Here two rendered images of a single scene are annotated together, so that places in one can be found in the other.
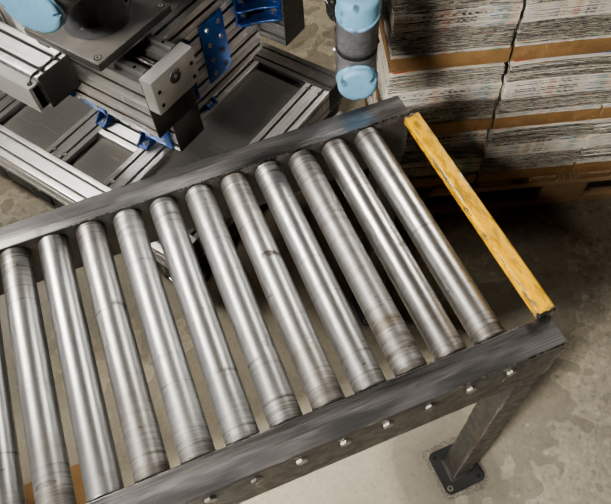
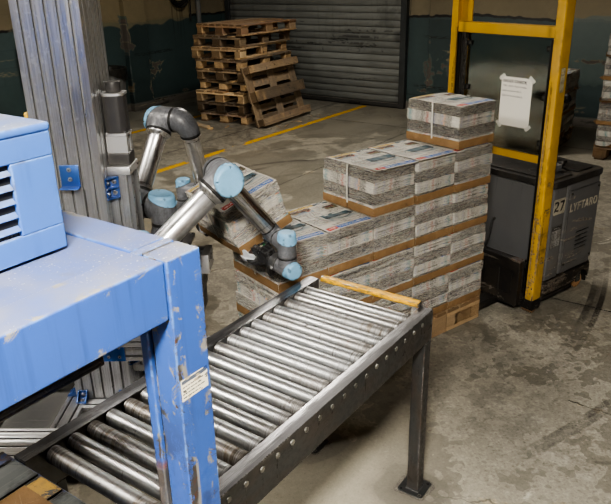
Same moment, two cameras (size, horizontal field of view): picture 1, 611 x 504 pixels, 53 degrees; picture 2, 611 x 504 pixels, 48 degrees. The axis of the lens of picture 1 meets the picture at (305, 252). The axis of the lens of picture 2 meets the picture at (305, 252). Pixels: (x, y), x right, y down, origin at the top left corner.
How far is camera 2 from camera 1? 180 cm
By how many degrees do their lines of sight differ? 44
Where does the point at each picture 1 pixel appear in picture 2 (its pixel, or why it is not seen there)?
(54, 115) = (36, 413)
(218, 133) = not seen: hidden behind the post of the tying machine
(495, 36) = (319, 263)
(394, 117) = (314, 281)
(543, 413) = (436, 447)
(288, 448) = (370, 359)
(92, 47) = not seen: hidden behind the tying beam
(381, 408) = (391, 341)
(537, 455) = (447, 463)
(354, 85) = (293, 271)
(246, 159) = (267, 307)
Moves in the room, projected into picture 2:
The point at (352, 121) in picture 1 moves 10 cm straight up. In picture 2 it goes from (299, 286) to (298, 263)
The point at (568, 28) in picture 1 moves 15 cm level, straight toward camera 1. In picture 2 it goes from (346, 254) to (353, 266)
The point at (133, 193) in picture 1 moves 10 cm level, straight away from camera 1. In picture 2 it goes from (229, 329) to (205, 323)
